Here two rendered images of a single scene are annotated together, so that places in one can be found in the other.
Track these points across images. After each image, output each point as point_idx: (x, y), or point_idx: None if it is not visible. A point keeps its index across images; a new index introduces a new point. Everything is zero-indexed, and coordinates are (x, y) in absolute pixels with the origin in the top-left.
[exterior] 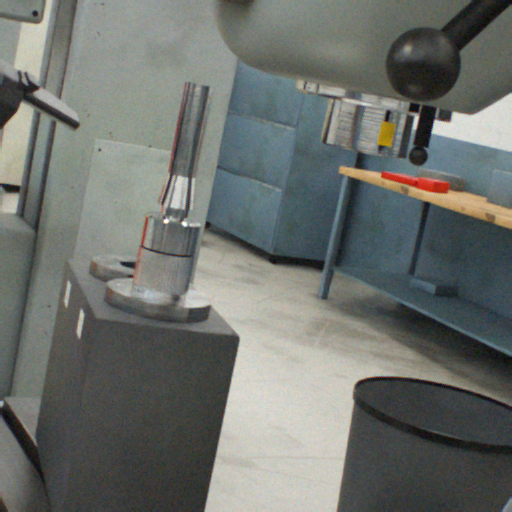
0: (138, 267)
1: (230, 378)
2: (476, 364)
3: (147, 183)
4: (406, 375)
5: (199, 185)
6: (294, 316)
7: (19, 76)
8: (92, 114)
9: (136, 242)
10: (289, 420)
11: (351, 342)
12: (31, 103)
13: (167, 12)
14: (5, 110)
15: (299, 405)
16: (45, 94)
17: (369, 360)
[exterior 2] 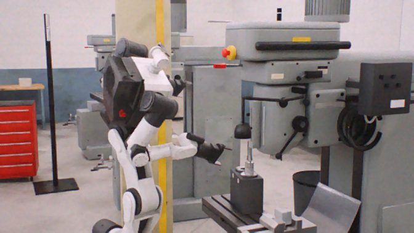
0: (245, 170)
1: (263, 185)
2: None
3: (222, 126)
4: (315, 164)
5: (236, 123)
6: None
7: (222, 145)
8: (203, 110)
9: (222, 143)
10: (277, 187)
11: (294, 156)
12: (225, 148)
13: (219, 76)
14: (222, 151)
15: (280, 182)
16: (226, 146)
17: (301, 161)
